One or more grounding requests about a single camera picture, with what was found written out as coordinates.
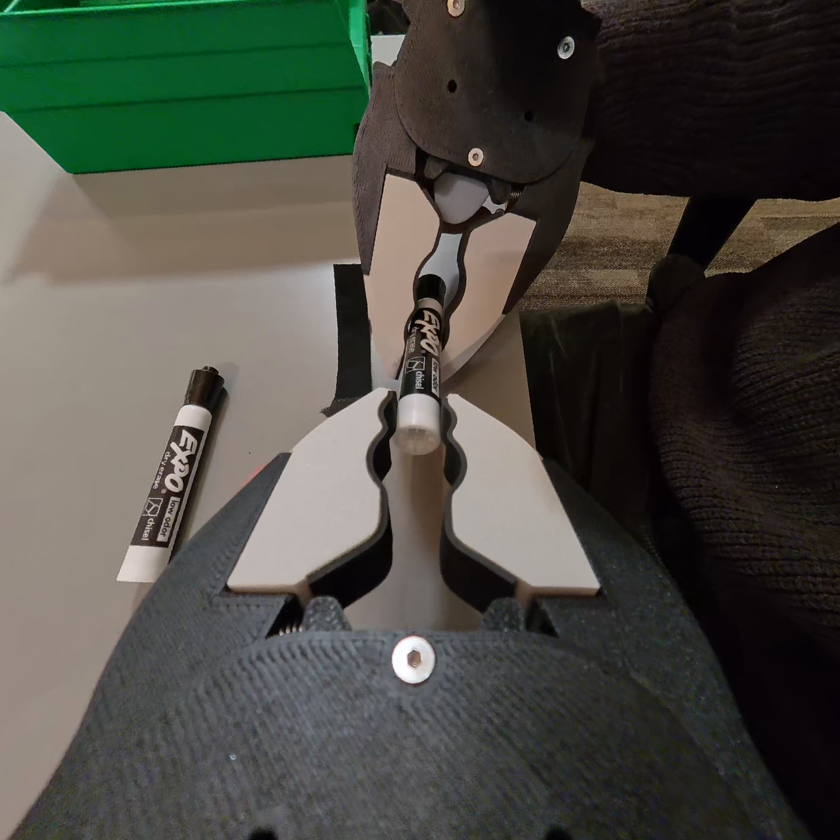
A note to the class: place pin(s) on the green plastic bin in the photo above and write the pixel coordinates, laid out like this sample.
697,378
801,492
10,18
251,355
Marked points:
184,85

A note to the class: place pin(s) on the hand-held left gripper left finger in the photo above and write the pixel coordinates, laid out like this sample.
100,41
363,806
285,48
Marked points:
315,512

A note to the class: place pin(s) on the red dry erase marker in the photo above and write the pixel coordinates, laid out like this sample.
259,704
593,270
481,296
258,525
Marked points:
254,471

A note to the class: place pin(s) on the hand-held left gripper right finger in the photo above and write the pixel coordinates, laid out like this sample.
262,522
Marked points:
518,512

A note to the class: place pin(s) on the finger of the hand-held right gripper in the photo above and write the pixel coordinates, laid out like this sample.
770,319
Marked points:
499,275
394,249

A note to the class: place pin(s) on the person's torso in black sweater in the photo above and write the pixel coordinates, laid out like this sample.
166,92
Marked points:
741,459

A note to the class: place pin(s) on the black dry erase marker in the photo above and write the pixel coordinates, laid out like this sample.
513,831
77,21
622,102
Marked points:
420,367
174,472

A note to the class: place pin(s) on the person's right forearm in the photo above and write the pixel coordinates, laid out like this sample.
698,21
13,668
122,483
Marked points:
709,92

